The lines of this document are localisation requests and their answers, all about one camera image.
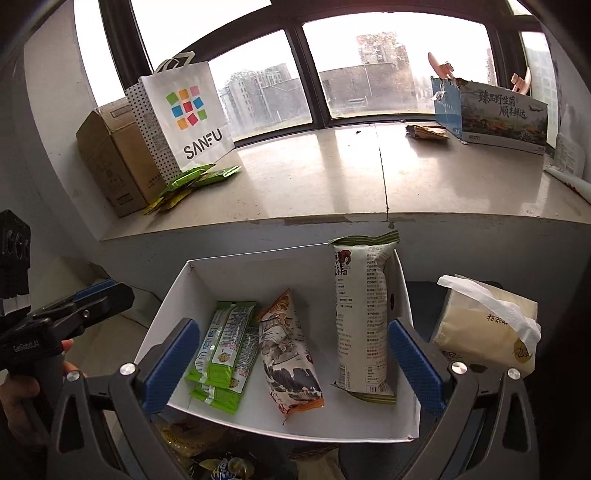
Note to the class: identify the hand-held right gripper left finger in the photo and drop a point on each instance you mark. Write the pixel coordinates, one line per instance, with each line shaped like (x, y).
(170, 367)

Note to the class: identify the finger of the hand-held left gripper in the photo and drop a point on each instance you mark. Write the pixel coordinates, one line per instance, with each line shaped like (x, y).
(92, 311)
(97, 288)

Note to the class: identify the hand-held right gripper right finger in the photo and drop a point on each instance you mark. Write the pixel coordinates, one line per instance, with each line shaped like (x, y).
(415, 367)

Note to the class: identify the round cracker packet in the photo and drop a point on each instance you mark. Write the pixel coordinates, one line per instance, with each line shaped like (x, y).
(184, 438)

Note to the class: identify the white cardboard box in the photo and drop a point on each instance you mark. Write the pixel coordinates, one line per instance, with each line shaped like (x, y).
(207, 286)

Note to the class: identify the person's left hand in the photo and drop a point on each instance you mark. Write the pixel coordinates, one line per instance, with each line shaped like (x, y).
(18, 406)

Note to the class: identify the green snack packet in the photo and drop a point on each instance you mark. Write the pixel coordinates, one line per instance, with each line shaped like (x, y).
(201, 353)
(233, 341)
(217, 399)

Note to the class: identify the tall white snack packet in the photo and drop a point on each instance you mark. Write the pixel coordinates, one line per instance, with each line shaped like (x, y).
(364, 314)

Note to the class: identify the white plastic bag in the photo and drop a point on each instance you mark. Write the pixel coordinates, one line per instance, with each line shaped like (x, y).
(475, 323)

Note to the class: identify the blue yellow snack pack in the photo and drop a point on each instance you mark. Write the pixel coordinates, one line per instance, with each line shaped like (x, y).
(226, 468)

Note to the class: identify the orange white snack bag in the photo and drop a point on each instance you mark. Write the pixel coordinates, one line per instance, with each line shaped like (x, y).
(286, 360)

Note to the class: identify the brown cardboard box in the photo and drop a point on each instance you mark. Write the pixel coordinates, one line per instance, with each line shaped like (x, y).
(106, 161)

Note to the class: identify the pile of green yellow sachets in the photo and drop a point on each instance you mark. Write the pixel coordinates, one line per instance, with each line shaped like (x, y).
(184, 182)

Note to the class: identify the white paper shopping bag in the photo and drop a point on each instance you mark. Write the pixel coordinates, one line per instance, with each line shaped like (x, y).
(194, 134)

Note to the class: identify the crumpled brown wrapper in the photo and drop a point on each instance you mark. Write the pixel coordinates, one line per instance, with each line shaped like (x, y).
(427, 134)

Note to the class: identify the printed landscape carton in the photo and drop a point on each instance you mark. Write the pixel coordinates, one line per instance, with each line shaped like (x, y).
(503, 120)

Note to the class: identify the pink plastic toy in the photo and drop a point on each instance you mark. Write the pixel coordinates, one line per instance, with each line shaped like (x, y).
(438, 67)
(522, 81)

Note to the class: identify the black window frame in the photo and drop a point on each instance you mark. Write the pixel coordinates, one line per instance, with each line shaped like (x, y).
(298, 69)

